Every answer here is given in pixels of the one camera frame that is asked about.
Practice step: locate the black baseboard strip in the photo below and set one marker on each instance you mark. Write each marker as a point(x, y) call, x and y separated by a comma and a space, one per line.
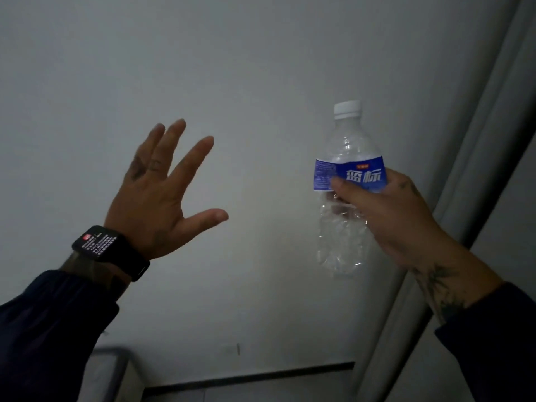
point(251, 377)

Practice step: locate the grey curtain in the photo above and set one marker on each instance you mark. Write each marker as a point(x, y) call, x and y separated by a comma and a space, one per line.
point(481, 142)

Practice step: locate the clear plastic water bottle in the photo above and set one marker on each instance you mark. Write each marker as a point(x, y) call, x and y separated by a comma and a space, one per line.
point(343, 242)

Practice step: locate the person's right hand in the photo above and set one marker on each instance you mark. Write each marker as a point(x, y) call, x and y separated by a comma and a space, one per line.
point(398, 221)

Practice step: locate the person's right forearm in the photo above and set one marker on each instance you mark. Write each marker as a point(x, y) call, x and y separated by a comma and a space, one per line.
point(485, 330)

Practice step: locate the black smartwatch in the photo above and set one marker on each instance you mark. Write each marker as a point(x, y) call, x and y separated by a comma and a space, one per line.
point(113, 251)

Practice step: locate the person's left forearm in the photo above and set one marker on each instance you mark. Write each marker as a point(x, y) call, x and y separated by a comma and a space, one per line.
point(46, 339)

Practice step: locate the white cabinet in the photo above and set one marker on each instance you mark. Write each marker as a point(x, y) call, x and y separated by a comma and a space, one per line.
point(104, 381)

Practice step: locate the person's left hand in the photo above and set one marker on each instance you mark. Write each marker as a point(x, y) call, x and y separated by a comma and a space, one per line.
point(146, 209)

